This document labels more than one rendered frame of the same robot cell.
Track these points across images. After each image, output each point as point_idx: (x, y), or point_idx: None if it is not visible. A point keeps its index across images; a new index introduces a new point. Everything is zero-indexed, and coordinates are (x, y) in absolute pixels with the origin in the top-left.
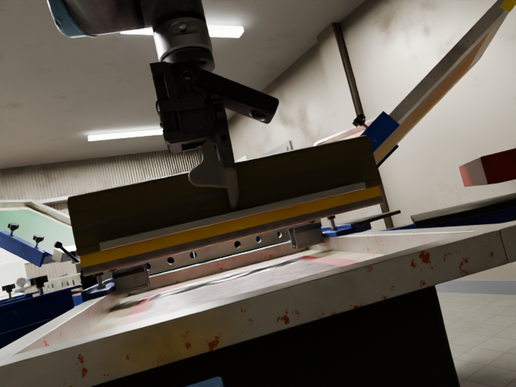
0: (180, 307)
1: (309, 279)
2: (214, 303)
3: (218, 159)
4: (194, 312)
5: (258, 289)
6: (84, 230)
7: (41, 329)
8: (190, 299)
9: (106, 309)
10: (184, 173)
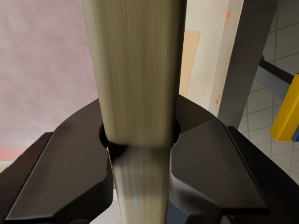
0: (50, 116)
1: (264, 12)
2: (234, 96)
3: (112, 188)
4: (243, 108)
5: (234, 61)
6: None
7: None
8: (8, 110)
9: None
10: (164, 216)
